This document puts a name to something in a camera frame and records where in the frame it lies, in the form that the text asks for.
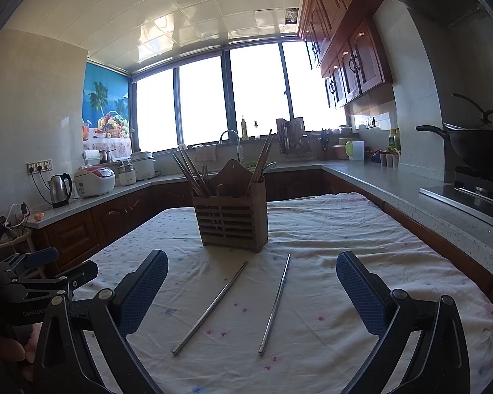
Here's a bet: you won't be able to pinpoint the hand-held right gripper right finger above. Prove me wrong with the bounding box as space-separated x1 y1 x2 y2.
336 250 472 394

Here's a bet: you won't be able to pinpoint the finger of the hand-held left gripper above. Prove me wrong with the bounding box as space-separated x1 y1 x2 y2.
0 248 59 285
8 259 99 326

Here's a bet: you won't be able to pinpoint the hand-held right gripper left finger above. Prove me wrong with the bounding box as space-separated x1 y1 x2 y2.
33 249 169 394

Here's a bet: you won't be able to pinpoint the metal chopstick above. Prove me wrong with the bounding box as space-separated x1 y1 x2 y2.
171 260 248 356
258 253 292 356

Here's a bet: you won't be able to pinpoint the wooden utensil holder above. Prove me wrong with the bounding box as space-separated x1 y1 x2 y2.
191 159 269 253

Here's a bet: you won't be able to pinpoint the bunch of dark chopsticks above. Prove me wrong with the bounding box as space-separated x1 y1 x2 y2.
172 129 274 198

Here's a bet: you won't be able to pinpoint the person's left hand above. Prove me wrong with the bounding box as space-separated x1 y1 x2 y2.
0 323 38 382

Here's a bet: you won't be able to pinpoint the white plastic stool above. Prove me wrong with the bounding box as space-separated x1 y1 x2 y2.
0 230 36 256

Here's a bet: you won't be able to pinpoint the steel electric kettle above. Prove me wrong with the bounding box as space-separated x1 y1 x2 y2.
48 173 73 208

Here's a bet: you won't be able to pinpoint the brown wooden lower cabinets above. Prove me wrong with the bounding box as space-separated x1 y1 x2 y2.
33 170 493 308

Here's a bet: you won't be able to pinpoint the brown wooden cabinets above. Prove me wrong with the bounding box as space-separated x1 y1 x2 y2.
298 0 393 110
33 170 493 308

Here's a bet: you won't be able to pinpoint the floral white tablecloth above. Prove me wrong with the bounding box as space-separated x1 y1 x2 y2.
72 192 493 394

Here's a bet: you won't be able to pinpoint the white and red rice cooker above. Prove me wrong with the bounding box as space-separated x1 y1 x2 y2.
74 165 116 198

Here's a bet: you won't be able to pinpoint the small white juicer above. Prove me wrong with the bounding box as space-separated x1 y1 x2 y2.
118 161 138 186

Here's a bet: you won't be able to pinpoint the white electric steamer pot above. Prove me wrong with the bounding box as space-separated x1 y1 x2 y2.
129 151 156 180

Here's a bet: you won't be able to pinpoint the clear green measuring cup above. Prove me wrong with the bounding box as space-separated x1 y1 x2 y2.
345 140 365 162

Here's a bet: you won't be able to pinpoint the pink lidded container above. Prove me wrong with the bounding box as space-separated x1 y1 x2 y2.
332 137 352 160

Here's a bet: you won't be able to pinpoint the gas stove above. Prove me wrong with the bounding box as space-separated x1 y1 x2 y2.
419 166 493 225

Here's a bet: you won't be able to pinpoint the pale dish cloth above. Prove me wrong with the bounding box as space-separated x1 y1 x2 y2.
194 144 218 163

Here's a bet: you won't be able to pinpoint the chrome kitchen faucet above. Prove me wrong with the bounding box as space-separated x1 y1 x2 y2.
219 130 244 163

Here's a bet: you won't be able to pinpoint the dish rack with cutting boards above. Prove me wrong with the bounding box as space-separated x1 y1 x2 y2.
275 117 313 161

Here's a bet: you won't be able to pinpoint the black wok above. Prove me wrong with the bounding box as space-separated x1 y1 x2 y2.
416 125 493 174

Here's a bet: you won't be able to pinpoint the large kitchen window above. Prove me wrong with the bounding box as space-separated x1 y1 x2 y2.
129 39 350 154

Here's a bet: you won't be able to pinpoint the glass wok lid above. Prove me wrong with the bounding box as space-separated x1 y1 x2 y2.
443 94 493 133

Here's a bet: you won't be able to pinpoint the brown wooden upper cabinets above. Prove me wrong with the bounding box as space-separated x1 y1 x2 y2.
298 0 393 110

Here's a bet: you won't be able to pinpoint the charger with cables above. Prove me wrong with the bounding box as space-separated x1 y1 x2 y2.
0 201 30 239

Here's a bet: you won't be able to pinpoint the white wall power strip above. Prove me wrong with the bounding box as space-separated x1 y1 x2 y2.
27 160 54 175

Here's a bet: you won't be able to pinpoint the fruit and palm wall poster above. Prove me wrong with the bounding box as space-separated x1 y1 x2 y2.
82 62 133 152

